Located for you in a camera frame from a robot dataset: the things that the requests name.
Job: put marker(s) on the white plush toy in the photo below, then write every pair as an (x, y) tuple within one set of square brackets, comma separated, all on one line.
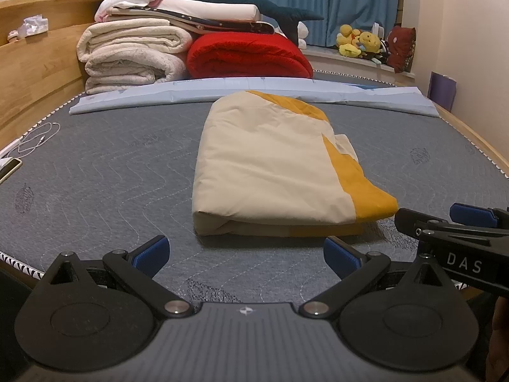
[(302, 36)]

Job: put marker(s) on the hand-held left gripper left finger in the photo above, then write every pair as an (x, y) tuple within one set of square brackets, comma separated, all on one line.
[(153, 255)]

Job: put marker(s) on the dark red cushion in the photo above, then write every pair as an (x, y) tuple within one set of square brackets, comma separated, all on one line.
[(401, 49)]

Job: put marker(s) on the red folded blanket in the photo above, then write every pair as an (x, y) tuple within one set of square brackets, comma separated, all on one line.
[(246, 57)]

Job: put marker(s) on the cream folded blanket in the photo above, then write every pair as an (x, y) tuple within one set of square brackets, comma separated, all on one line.
[(127, 55)]

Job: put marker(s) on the white folded pillow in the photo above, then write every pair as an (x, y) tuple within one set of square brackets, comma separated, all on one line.
[(214, 9)]

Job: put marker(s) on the blue curtain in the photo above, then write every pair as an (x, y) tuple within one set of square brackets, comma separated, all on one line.
[(318, 0)]

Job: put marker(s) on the beige and yellow hooded garment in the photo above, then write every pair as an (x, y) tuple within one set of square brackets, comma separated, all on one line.
[(270, 167)]

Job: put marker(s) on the wooden bed side rail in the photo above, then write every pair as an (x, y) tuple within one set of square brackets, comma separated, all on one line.
[(473, 139)]

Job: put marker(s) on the window sill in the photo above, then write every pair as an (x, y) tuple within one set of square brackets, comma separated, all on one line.
[(350, 65)]

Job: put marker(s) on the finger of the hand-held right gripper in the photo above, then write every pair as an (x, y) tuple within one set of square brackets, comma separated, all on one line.
[(421, 225), (473, 214)]

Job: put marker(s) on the light blue folded sheet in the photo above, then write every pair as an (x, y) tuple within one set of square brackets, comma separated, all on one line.
[(159, 93)]

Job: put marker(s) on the wooden headboard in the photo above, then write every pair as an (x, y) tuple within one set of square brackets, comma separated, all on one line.
[(39, 71)]

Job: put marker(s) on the striped plush toy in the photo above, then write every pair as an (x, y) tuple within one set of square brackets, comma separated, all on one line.
[(380, 53)]

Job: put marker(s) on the smartphone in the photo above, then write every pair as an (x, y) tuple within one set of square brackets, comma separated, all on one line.
[(8, 169)]

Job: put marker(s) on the purple box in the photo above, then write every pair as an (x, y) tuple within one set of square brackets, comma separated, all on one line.
[(442, 91)]

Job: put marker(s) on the yellow plush toy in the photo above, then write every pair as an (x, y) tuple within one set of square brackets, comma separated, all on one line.
[(368, 41), (346, 39)]

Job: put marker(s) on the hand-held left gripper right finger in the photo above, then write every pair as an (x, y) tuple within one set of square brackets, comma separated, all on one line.
[(340, 256)]

